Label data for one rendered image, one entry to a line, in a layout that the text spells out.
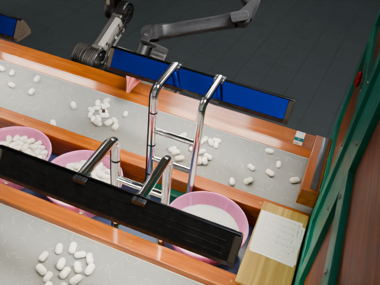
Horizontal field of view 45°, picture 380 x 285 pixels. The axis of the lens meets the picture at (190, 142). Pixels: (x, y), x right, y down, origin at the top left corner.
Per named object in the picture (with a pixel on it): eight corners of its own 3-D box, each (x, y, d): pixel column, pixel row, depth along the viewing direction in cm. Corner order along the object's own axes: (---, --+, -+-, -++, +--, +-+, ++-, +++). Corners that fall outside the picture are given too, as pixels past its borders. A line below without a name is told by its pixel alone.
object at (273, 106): (117, 59, 161) (117, 40, 156) (292, 111, 147) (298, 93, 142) (106, 69, 155) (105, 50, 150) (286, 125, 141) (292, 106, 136)
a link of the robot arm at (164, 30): (246, 14, 190) (247, 7, 180) (247, 28, 190) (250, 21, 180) (143, 31, 193) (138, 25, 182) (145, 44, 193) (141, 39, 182)
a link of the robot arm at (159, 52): (147, 31, 192) (145, 26, 183) (174, 40, 191) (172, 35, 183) (138, 59, 192) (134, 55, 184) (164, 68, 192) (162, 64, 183)
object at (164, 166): (111, 234, 149) (109, 126, 120) (168, 257, 144) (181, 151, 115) (80, 282, 135) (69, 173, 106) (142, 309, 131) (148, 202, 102)
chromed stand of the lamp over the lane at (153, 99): (162, 159, 178) (170, 57, 149) (211, 176, 174) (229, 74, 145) (140, 191, 164) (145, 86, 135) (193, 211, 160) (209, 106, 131)
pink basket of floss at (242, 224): (151, 219, 155) (152, 200, 149) (223, 202, 164) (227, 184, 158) (178, 286, 137) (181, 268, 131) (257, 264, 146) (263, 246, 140)
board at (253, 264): (263, 203, 154) (264, 200, 153) (307, 218, 150) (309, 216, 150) (233, 283, 130) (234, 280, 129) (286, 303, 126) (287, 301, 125)
